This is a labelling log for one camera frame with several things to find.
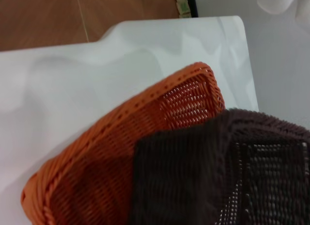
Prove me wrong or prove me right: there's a black vertical post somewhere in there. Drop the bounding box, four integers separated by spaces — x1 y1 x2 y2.
185 0 200 18

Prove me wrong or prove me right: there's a beige tape strip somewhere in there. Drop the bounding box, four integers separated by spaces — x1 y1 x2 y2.
174 0 192 18

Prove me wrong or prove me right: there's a dark brown woven basket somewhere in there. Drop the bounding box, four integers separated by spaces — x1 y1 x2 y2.
128 108 310 225

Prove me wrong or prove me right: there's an orange woven plastic basket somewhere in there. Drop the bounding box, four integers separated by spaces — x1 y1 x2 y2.
20 62 226 225

